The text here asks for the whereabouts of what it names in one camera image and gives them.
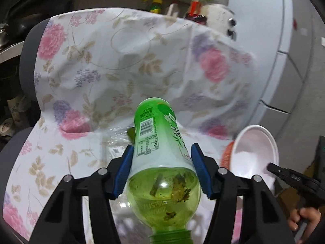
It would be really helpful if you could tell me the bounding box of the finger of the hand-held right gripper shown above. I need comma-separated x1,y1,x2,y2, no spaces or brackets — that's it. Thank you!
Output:
266,163,322,210

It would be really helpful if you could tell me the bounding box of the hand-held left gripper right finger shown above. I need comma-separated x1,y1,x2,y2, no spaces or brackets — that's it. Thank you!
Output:
190,143,296,244

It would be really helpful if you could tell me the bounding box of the person's right hand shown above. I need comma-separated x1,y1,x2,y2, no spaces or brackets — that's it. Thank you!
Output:
288,207,323,244

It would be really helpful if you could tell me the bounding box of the yellow green seasoning bottle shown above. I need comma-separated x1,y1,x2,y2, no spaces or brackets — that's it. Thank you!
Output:
149,0,163,14

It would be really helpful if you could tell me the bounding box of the white kitchen appliance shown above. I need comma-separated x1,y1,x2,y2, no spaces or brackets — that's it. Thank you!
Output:
203,4,236,41

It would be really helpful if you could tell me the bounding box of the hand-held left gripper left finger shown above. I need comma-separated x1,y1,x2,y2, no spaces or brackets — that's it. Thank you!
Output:
30,144,135,244

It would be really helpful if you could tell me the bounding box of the white disposable bowl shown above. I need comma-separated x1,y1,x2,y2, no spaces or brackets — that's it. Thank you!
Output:
220,124,280,196

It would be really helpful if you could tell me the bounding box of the green plastic tea bottle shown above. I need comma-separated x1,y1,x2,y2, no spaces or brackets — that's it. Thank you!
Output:
126,97,202,244

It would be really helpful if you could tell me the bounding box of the grey office chair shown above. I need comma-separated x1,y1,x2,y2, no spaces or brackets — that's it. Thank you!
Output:
0,18,51,242

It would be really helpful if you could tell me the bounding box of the small patterned bowl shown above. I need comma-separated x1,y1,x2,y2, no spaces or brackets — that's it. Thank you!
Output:
0,118,14,135

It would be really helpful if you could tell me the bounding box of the white handled jug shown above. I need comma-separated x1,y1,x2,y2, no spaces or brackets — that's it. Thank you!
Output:
165,3,178,17

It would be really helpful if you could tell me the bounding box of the white ceramic jar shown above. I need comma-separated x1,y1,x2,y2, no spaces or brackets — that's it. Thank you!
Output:
6,94,26,112

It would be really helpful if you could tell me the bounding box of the white refrigerator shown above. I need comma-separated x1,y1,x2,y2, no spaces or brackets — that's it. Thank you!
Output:
229,0,325,138

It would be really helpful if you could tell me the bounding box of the floral printed cloth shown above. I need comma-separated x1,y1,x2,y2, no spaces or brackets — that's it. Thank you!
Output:
2,8,257,244

